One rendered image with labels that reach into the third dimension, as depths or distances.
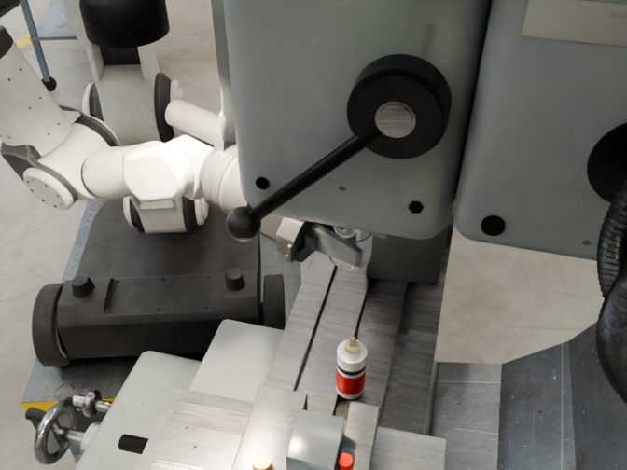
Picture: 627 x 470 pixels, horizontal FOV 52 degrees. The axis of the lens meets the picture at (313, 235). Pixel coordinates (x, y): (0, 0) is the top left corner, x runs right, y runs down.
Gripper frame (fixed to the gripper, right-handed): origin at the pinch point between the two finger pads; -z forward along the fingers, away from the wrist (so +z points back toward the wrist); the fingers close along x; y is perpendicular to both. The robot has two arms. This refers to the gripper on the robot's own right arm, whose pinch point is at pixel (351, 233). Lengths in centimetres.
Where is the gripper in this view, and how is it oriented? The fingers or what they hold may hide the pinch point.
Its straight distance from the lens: 68.6
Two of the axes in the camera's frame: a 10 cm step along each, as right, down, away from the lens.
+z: -8.1, -4.0, 4.4
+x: 5.9, -5.3, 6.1
